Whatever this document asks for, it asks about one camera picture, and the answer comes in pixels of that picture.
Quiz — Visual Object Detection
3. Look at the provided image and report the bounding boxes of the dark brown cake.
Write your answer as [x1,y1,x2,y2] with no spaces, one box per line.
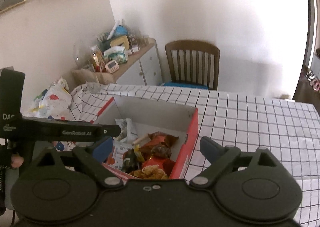
[151,144,171,158]

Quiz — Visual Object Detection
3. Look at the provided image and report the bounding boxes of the checkered white tablecloth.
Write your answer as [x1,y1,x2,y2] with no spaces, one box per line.
[71,84,319,226]

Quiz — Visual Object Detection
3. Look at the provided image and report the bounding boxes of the brown wooden chair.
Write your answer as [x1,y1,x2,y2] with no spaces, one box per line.
[165,40,220,91]

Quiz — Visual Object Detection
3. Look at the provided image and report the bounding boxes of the person left hand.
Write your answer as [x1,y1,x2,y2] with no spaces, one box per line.
[11,154,24,168]

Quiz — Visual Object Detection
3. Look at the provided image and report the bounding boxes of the cream stick snack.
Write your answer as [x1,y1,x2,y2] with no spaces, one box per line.
[132,134,149,145]

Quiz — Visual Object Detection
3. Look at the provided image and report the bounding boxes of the pink kitchen timer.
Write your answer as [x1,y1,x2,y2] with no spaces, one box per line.
[105,60,119,74]

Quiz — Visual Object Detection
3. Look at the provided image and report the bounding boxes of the orange drink bottle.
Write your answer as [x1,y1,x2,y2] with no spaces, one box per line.
[90,45,106,72]

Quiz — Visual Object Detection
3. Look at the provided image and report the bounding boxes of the white drawer sideboard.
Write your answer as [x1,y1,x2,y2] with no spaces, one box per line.
[109,38,164,86]

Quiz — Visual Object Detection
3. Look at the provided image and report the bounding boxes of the red cardboard box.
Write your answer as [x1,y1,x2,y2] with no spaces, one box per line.
[93,96,199,179]

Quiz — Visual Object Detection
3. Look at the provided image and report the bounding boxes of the dotted colourful plastic bag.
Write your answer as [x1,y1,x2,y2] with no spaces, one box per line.
[24,77,75,151]

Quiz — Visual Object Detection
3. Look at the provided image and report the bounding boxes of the tissue pack green white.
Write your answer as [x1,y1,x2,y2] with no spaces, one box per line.
[103,46,128,65]

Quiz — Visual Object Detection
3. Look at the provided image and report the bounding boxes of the row of shoes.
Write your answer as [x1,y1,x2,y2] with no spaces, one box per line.
[305,70,320,92]

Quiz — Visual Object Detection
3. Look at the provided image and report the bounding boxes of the red yellow snack packet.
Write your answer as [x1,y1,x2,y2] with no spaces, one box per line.
[129,157,176,180]

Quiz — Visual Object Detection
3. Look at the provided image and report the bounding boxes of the white orange snack packet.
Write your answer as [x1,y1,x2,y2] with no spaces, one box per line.
[106,141,133,170]

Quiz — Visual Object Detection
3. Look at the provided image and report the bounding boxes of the shiny brown snack bag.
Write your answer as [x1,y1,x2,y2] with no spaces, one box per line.
[139,131,179,153]

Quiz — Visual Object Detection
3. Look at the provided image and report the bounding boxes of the dark green snack packet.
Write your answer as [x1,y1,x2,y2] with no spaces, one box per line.
[121,149,139,173]

